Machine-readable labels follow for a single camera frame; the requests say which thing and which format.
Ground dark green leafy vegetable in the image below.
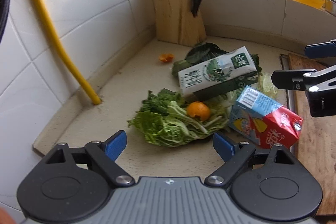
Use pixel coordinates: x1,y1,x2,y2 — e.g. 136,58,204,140
171,41,263,77

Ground wooden knife block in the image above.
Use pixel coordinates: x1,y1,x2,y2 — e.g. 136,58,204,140
154,0,206,47

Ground red blue iced tea carton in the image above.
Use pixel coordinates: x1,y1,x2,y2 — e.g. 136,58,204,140
228,86,303,149

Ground large orange peel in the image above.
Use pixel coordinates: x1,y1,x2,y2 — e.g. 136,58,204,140
186,101,211,122

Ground small orange peel piece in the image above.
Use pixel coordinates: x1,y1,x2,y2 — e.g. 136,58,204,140
159,53,174,63

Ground green napa cabbage leaves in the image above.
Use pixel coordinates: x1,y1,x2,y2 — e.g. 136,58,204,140
127,89,237,147

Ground pale yellow cabbage leaf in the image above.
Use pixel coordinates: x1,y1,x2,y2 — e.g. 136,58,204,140
257,72,278,99

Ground wooden cutting board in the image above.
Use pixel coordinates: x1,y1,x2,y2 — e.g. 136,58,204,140
287,53,336,216

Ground yellow gas hose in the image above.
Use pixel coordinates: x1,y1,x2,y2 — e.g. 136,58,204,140
20,0,103,106

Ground green white milk carton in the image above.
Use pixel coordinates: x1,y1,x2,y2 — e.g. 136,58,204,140
178,47,259,101

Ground black cable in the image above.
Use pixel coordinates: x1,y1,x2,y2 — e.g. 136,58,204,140
0,0,12,44

